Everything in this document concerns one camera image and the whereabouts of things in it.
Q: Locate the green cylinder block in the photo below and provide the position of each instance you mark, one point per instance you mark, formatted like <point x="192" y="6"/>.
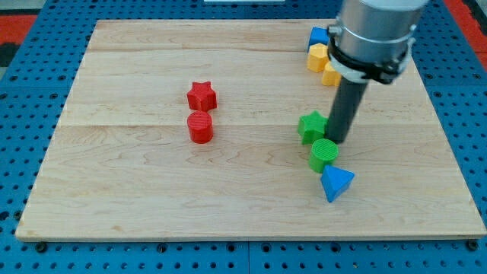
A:
<point x="323" y="152"/>

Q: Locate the green star block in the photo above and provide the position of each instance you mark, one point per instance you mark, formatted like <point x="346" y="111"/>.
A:
<point x="311" y="127"/>

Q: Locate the yellow star block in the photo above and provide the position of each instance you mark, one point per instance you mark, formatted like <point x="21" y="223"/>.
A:
<point x="330" y="76"/>

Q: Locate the blue triangle block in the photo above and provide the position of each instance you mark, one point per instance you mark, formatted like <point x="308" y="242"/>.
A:
<point x="335" y="181"/>

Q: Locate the yellow hexagon block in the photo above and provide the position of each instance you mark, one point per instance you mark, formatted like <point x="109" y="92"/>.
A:
<point x="317" y="57"/>

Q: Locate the wooden board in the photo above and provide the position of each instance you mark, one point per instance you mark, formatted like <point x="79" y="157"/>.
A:
<point x="121" y="166"/>

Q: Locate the blue cube block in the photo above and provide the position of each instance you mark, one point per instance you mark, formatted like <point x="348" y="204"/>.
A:
<point x="318" y="35"/>

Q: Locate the blue pegboard base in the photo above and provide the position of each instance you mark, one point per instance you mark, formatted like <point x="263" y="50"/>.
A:
<point x="37" y="82"/>

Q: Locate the red cylinder block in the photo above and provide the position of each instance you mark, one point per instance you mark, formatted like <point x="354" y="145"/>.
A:
<point x="200" y="127"/>

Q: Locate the red star block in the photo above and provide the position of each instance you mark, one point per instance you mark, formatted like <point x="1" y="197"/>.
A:
<point x="202" y="97"/>

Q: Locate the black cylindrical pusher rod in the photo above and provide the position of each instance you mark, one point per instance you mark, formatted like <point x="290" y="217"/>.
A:
<point x="345" y="106"/>

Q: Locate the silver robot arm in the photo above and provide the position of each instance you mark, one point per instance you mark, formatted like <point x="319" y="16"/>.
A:
<point x="371" y="40"/>

